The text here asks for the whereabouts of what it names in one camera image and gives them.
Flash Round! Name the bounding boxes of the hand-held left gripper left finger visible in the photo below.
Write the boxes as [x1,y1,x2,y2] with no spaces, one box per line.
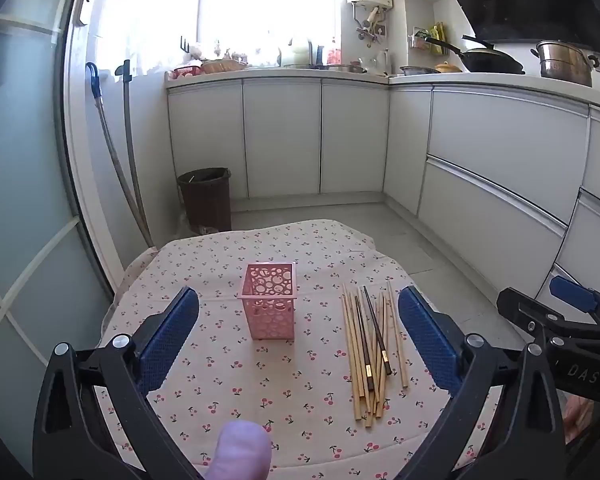
[32,286,201,480]

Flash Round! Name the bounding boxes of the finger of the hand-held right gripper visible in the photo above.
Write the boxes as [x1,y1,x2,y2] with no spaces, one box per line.
[496,287,588,333]
[549,275,600,328]

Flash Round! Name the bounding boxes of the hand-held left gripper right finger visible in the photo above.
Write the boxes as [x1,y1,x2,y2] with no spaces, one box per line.
[397,285,566,480]

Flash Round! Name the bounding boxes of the dark chopstick with gold band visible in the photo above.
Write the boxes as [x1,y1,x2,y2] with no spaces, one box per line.
[362,285,393,377]
[354,295,375,393]

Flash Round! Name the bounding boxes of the group of wooden chopsticks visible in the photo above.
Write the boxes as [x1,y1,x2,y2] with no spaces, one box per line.
[341,280,411,429]

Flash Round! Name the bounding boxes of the pink perforated plastic basket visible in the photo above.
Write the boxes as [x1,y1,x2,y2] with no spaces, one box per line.
[238,262,299,341]

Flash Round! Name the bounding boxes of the person's right hand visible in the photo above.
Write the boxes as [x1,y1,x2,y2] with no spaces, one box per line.
[564,394,599,445]

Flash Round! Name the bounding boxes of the person's left hand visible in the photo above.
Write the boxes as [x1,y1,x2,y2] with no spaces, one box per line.
[207,420,273,480]

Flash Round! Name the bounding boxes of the cherry print tablecloth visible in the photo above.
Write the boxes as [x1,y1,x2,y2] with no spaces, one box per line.
[102,219,511,480]

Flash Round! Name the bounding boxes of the clear plastic bag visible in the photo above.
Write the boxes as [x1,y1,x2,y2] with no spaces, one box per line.
[176,210,215,237]

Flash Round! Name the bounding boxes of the brown trash bin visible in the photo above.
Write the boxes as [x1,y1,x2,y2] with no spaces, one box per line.
[176,167,233,234]

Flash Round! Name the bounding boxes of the white kitchen cabinets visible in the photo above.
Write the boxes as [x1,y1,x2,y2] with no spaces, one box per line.
[165,69,600,343]

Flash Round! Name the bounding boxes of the frosted glass sliding door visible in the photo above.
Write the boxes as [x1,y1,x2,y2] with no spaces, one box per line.
[0,0,118,480]

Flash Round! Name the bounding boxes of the steel stock pot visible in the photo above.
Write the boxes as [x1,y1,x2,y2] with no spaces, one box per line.
[530,40,600,87]

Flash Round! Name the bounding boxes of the black wok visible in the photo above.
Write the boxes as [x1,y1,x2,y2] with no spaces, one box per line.
[424,35,526,75]

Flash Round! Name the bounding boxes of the black range hood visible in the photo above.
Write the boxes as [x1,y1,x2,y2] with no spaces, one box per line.
[430,0,600,57]

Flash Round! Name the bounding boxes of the white jug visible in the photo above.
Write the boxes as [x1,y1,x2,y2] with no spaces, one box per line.
[279,36,314,67]

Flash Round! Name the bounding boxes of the grey hose with black end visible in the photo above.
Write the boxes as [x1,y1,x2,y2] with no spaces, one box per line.
[115,59,157,247]

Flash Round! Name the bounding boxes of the grey hose with blue end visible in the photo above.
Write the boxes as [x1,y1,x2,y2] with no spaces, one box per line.
[85,62,153,250]

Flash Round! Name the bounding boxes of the wall rack with bottles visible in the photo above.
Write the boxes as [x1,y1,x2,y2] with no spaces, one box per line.
[409,22,449,57]

